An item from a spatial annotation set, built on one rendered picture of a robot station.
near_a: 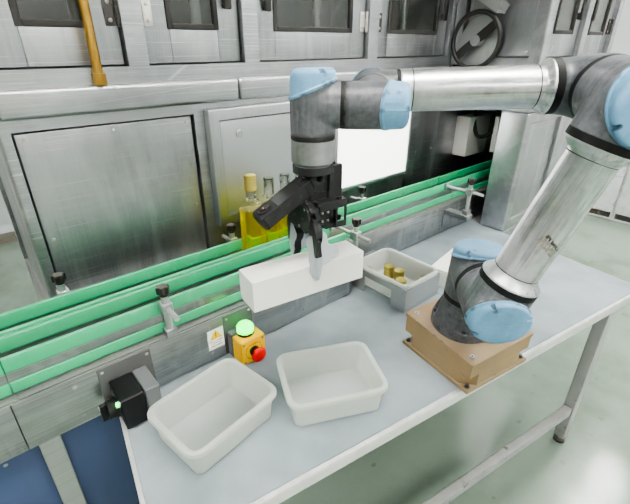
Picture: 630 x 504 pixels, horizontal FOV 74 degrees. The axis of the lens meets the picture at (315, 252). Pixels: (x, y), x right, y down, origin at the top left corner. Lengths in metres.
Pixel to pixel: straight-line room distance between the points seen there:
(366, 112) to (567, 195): 0.36
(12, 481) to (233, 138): 0.95
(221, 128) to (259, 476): 0.87
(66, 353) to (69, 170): 0.43
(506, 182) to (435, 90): 1.15
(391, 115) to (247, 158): 0.69
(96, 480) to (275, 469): 0.49
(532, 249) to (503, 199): 1.12
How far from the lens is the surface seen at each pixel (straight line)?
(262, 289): 0.74
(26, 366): 0.99
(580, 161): 0.80
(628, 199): 4.70
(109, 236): 1.23
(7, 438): 1.05
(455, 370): 1.08
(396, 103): 0.69
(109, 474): 1.24
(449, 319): 1.06
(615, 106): 0.76
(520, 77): 0.87
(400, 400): 1.03
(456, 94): 0.83
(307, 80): 0.69
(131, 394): 0.98
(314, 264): 0.76
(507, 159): 1.91
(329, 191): 0.76
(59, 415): 1.05
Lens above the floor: 1.48
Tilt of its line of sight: 26 degrees down
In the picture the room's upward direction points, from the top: straight up
